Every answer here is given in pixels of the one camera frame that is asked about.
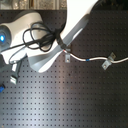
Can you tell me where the white cable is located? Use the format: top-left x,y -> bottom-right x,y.
63,47 -> 128,64

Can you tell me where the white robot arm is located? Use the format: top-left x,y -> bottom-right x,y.
0,0 -> 98,73

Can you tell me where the black perforated breadboard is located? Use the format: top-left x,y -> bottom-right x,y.
0,11 -> 128,128

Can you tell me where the metal cable clip near arm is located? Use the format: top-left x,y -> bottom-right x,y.
64,48 -> 71,63

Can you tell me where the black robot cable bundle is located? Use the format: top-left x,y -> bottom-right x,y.
0,21 -> 67,66

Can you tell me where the metal cable clip right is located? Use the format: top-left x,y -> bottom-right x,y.
102,52 -> 116,70

